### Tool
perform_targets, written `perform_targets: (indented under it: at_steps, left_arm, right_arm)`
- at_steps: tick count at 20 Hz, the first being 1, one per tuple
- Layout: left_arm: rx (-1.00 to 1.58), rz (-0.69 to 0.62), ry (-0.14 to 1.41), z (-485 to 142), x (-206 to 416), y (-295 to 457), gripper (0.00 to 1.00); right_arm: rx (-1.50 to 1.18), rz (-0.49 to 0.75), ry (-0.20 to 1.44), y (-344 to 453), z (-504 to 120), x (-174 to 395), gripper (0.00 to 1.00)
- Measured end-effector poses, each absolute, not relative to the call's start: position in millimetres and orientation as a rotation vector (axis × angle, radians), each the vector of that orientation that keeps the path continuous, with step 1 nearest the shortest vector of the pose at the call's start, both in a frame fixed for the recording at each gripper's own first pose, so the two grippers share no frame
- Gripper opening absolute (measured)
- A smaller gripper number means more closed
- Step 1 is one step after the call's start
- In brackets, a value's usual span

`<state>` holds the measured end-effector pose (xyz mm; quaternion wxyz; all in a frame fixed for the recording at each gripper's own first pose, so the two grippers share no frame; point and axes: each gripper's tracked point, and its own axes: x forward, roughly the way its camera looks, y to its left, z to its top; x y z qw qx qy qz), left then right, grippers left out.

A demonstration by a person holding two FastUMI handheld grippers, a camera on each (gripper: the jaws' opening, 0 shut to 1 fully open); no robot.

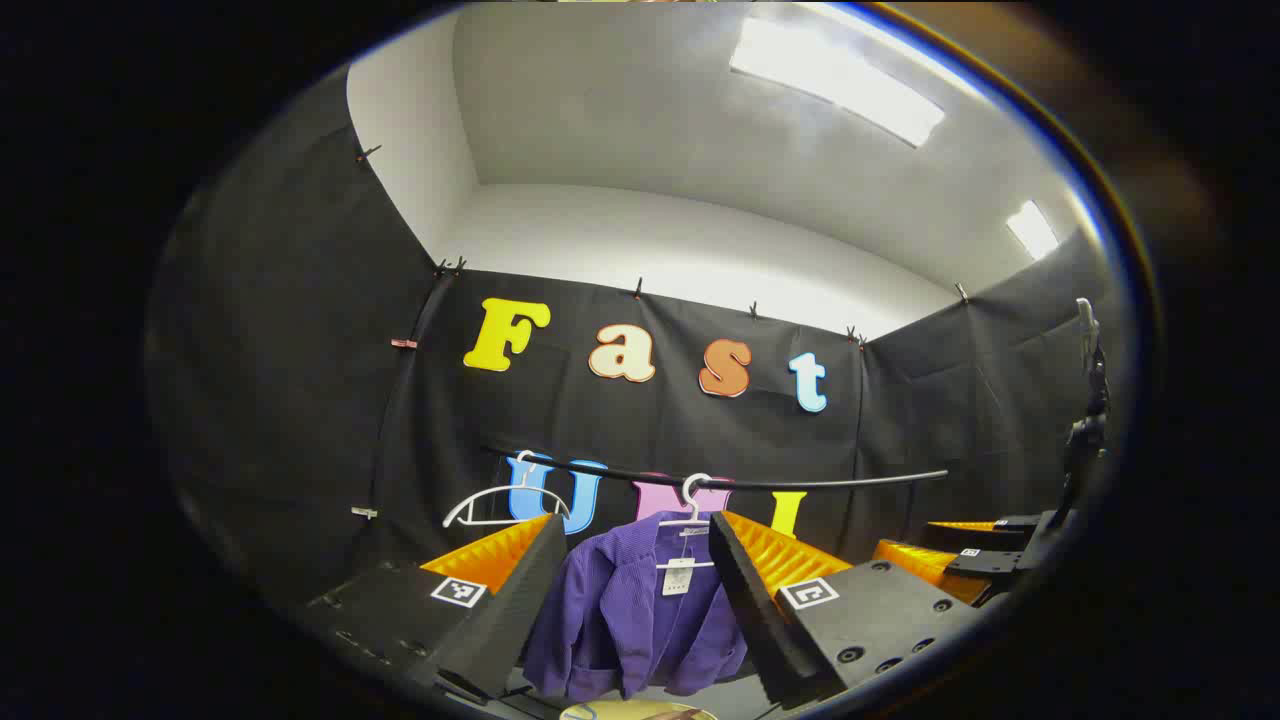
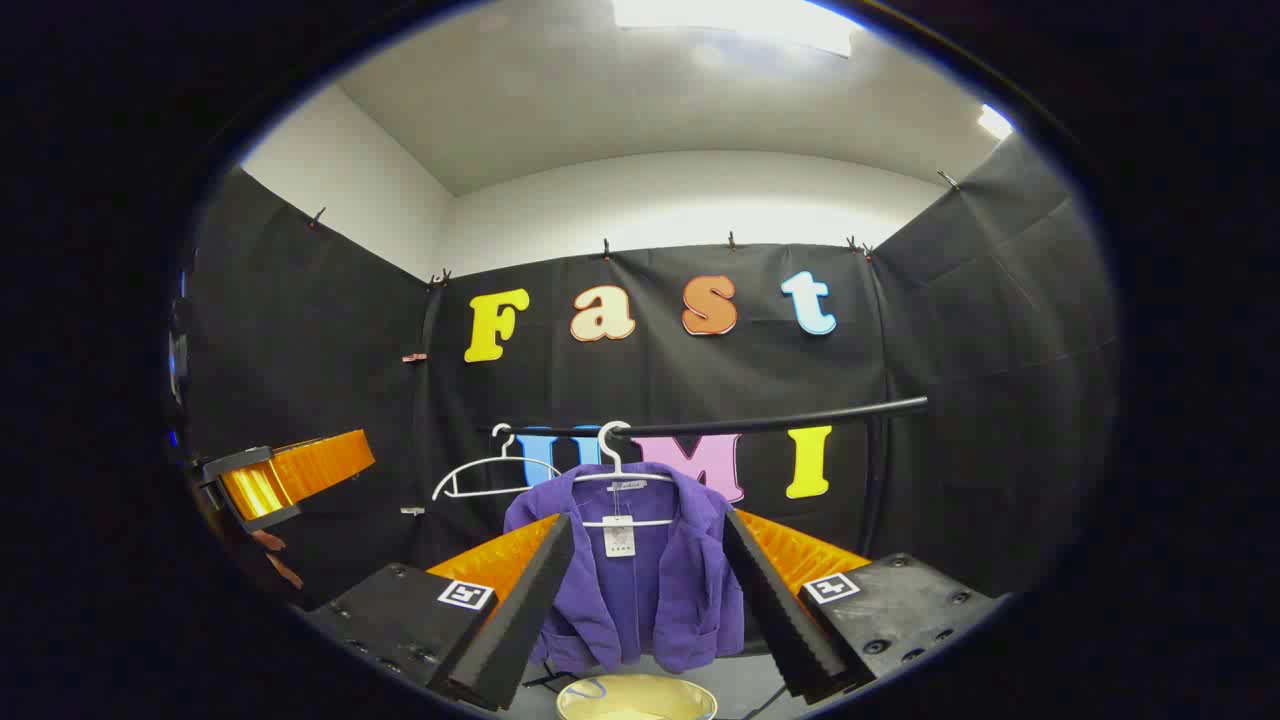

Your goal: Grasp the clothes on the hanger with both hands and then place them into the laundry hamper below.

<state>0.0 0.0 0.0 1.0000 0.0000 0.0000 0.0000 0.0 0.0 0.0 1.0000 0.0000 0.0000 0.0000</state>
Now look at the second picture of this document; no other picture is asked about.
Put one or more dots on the small ceiling light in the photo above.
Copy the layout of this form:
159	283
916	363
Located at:
995	122

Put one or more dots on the white clothes hanger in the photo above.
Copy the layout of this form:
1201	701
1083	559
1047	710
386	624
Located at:
490	492
610	455

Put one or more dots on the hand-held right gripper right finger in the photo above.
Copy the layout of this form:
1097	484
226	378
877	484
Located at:
780	610

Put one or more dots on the black backdrop cloth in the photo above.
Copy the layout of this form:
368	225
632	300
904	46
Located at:
650	380

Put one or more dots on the purple jacket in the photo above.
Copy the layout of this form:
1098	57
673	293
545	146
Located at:
660	590

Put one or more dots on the large ceiling light panel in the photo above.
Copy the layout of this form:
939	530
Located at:
740	20

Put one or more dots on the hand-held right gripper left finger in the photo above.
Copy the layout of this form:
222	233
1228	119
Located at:
520	620

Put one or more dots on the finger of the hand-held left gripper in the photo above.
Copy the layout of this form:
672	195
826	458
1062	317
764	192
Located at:
300	470

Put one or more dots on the black clothes rack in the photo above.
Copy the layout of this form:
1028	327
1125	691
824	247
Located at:
800	417

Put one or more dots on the beige round laundry hamper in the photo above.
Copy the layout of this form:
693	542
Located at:
640	692

